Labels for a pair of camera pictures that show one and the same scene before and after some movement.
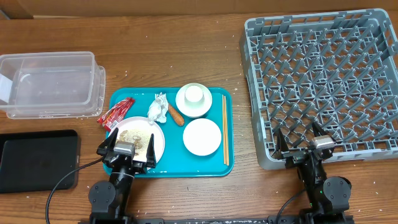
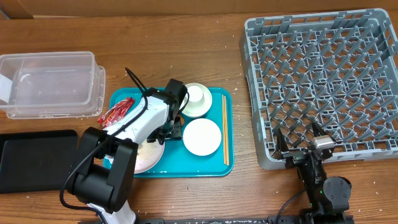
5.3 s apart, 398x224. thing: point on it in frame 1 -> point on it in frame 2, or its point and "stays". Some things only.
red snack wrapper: (115, 113) stays
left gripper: (107, 143) -> (176, 134)
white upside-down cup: (194, 94) stays
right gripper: (281, 146) stays
